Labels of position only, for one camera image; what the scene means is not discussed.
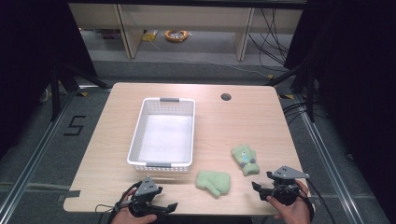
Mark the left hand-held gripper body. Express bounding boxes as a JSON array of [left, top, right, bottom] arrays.
[[128, 175, 163, 218]]

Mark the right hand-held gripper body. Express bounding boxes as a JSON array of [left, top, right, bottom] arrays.
[[261, 165, 311, 207]]

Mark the green fuzzy glove with bear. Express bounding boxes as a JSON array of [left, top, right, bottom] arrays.
[[230, 143, 261, 177]]

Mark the plain green fuzzy glove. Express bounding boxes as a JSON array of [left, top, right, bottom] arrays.
[[194, 169, 232, 199]]

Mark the white plastic basket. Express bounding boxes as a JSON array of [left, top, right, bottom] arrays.
[[126, 96, 196, 174]]

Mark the person's right hand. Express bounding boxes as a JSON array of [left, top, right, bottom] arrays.
[[266, 179, 314, 224]]

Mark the person's left hand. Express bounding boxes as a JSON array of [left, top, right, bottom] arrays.
[[110, 188, 159, 224]]

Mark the black tape floor mark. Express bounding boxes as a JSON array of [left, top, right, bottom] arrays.
[[64, 115, 87, 137]]

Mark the black metal stand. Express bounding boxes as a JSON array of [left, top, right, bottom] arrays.
[[49, 60, 110, 122], [265, 60, 317, 123]]

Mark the black curtain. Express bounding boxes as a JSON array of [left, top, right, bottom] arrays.
[[0, 0, 97, 160], [284, 0, 396, 224]]

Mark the yellow packet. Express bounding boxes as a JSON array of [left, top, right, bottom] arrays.
[[141, 29, 160, 43]]

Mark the light wooden shelf unit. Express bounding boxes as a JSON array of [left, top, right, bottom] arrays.
[[68, 3, 304, 63]]

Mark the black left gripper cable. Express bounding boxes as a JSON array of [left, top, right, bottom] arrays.
[[93, 180, 144, 224]]

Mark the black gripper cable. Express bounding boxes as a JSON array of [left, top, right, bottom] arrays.
[[93, 180, 144, 224], [305, 178, 337, 224]]

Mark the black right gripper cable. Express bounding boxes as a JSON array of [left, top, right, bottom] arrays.
[[305, 178, 337, 224]]

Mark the metal floor rail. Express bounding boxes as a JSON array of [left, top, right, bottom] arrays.
[[293, 94, 366, 224], [0, 90, 78, 218]]

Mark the bundle of black floor cables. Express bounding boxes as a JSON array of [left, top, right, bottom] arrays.
[[247, 7, 302, 73]]

